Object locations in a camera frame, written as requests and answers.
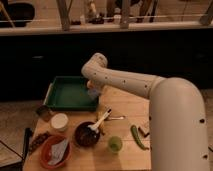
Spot blue sponge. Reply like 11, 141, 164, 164
88, 88, 100, 99

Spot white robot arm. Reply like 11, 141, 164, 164
81, 53, 210, 171

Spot green plastic tray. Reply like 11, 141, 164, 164
45, 76, 99, 111

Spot white spoon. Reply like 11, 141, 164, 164
87, 109, 111, 133

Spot yellow banana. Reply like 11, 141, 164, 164
96, 111, 105, 135

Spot metal fork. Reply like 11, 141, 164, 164
105, 116, 125, 121

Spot white round container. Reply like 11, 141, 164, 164
50, 113, 69, 132

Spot dark purple bowl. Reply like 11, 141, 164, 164
74, 121, 100, 148

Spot green chili pepper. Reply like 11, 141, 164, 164
130, 125, 149, 150

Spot green plastic cup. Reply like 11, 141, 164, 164
108, 136, 123, 154

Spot wooden block brush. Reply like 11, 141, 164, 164
138, 122, 150, 138

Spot crumpled white paper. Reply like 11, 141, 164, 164
48, 139, 69, 166

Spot orange bowl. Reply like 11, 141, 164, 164
39, 135, 71, 170

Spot dark red grapes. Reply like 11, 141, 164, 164
28, 132, 50, 154

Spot black chair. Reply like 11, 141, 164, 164
0, 1, 35, 28

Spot black table bracket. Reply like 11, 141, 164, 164
22, 128, 33, 160

